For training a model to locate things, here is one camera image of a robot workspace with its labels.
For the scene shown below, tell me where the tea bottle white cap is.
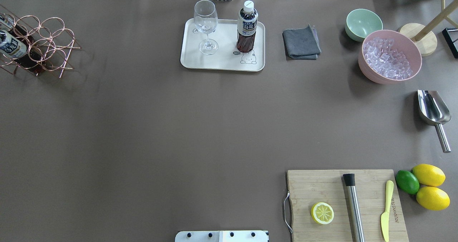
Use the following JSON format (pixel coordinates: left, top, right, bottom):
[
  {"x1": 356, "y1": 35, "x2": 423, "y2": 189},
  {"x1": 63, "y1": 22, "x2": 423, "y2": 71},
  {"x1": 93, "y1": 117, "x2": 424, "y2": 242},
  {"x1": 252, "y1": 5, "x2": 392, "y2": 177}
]
[{"x1": 236, "y1": 0, "x2": 258, "y2": 53}]

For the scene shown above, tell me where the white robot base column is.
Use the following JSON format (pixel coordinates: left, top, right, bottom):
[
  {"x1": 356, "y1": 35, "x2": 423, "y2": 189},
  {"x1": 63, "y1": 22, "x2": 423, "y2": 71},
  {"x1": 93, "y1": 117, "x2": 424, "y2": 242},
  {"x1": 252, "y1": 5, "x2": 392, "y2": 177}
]
[{"x1": 175, "y1": 229, "x2": 270, "y2": 242}]

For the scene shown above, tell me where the dark tea bottle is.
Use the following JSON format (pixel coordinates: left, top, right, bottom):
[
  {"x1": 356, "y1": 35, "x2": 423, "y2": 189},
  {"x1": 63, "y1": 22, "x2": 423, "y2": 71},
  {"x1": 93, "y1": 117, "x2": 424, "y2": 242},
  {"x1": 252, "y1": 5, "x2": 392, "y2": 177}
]
[{"x1": 0, "y1": 30, "x2": 44, "y2": 75}]

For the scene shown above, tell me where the white rabbit tray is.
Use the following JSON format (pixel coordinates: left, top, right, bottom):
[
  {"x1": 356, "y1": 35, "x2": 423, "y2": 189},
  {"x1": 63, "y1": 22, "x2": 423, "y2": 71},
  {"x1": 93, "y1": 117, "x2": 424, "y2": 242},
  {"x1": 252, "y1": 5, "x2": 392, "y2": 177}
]
[{"x1": 180, "y1": 19, "x2": 265, "y2": 71}]

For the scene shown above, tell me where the clear wine glass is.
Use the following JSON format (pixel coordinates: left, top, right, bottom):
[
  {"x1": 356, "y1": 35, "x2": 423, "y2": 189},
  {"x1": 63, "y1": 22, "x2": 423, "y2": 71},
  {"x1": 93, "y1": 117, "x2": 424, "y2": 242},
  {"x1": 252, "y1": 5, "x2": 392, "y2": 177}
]
[{"x1": 194, "y1": 0, "x2": 218, "y2": 55}]

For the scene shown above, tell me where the grey folded cloth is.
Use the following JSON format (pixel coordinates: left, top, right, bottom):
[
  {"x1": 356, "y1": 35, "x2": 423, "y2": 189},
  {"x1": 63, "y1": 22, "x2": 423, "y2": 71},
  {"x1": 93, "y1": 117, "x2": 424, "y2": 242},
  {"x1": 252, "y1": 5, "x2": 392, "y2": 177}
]
[{"x1": 282, "y1": 25, "x2": 322, "y2": 60}]

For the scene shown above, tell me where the bamboo cutting board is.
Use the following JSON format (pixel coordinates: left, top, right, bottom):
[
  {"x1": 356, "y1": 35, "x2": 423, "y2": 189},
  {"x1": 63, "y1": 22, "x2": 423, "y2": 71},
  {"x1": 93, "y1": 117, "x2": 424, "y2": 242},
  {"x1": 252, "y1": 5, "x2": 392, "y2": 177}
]
[{"x1": 286, "y1": 170, "x2": 395, "y2": 242}]

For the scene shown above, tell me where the lemon half slice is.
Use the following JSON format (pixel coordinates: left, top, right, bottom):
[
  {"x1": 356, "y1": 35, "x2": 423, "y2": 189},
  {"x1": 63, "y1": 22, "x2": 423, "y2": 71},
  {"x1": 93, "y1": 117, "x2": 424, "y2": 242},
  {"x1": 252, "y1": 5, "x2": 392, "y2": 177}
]
[{"x1": 311, "y1": 202, "x2": 334, "y2": 224}]

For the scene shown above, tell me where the steel muddler rod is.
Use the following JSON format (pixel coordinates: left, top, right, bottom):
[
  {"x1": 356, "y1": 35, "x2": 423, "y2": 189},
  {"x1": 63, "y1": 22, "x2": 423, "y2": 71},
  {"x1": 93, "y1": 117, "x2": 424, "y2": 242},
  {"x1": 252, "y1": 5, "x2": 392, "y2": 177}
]
[{"x1": 342, "y1": 173, "x2": 365, "y2": 242}]

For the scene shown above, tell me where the green ceramic bowl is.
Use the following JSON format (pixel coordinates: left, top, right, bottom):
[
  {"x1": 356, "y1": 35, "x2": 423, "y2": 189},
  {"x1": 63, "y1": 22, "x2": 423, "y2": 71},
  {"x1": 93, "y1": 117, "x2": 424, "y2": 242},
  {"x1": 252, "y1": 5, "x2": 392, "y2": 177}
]
[{"x1": 345, "y1": 9, "x2": 383, "y2": 42}]

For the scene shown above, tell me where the pink bowl of ice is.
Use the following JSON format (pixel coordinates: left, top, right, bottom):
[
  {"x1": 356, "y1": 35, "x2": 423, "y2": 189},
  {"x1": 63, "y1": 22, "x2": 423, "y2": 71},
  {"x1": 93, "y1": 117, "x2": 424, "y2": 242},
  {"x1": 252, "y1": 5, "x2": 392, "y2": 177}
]
[{"x1": 358, "y1": 30, "x2": 422, "y2": 84}]

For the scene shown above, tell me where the yellow plastic knife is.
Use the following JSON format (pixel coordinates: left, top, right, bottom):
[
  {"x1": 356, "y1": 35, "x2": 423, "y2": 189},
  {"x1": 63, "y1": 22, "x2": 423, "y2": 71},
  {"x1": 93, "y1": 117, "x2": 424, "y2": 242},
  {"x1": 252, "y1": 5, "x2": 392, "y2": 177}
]
[{"x1": 380, "y1": 180, "x2": 394, "y2": 242}]

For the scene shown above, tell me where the green lime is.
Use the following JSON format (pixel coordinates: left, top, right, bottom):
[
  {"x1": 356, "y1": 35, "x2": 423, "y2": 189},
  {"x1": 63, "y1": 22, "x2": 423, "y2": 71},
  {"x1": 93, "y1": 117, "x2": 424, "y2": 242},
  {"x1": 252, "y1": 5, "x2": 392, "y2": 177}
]
[{"x1": 395, "y1": 170, "x2": 420, "y2": 195}]

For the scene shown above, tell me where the steel ice scoop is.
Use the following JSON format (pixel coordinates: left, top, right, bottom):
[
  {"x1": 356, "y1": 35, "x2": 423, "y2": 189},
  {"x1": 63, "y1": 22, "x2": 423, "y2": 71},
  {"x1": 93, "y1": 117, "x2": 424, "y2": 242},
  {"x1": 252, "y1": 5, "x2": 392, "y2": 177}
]
[{"x1": 417, "y1": 89, "x2": 451, "y2": 153}]

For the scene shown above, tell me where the whole yellow lemon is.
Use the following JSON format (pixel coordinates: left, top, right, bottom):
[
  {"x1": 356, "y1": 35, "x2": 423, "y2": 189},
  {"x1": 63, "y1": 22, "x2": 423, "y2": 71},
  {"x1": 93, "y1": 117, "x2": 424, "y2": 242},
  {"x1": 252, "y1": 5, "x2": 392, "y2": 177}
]
[
  {"x1": 416, "y1": 186, "x2": 450, "y2": 211},
  {"x1": 411, "y1": 164, "x2": 445, "y2": 187}
]

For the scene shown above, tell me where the wooden cup tree stand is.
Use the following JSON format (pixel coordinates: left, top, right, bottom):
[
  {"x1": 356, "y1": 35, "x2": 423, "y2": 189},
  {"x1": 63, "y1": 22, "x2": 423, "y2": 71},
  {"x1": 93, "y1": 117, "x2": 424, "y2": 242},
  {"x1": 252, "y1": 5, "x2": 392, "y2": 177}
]
[{"x1": 398, "y1": 0, "x2": 458, "y2": 57}]

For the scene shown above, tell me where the black tray with glasses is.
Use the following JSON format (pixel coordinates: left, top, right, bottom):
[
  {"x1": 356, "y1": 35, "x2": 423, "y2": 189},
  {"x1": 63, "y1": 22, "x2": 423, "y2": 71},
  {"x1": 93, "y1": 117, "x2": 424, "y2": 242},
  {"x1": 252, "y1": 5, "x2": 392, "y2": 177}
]
[{"x1": 442, "y1": 28, "x2": 458, "y2": 59}]

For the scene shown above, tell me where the copper wire bottle basket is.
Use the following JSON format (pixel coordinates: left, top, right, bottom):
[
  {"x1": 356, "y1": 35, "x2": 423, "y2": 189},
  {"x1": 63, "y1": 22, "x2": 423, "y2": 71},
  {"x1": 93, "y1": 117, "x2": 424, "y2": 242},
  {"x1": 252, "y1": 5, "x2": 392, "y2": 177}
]
[{"x1": 1, "y1": 5, "x2": 82, "y2": 79}]

